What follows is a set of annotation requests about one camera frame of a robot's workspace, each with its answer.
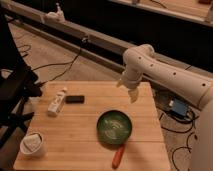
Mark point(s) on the blue box on floor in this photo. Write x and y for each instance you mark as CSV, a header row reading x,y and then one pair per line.
x,y
178,107

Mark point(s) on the black eraser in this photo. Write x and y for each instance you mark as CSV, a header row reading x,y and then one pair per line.
x,y
75,99

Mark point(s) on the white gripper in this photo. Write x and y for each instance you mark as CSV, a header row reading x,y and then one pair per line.
x,y
131,80

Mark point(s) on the white plastic bottle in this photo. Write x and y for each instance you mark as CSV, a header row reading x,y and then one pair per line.
x,y
57,102

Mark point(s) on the grey metal rail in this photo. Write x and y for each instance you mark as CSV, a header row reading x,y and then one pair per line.
x,y
83,35

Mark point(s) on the white object on rail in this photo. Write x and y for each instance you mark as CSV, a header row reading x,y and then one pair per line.
x,y
57,16

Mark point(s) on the white cup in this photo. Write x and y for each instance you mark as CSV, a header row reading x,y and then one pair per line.
x,y
32,145

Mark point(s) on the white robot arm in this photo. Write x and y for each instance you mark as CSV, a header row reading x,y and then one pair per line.
x,y
202,151

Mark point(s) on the black chair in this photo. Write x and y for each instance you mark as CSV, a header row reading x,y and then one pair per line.
x,y
17,83

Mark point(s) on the green bowl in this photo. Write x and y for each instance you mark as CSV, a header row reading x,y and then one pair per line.
x,y
114,127

